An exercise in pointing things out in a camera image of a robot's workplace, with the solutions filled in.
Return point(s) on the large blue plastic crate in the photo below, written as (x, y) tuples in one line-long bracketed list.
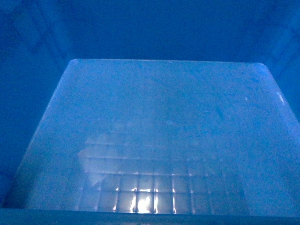
[(149, 112)]

